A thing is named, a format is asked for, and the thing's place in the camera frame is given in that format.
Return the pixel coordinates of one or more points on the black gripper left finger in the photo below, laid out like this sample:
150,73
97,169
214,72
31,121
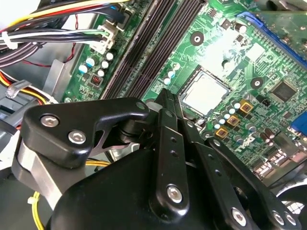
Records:
60,143

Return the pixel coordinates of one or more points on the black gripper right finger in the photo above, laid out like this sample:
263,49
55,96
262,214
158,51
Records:
216,167

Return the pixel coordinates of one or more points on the silver CPU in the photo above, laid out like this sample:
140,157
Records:
206,95

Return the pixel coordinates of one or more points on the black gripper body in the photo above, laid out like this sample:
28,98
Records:
108,198

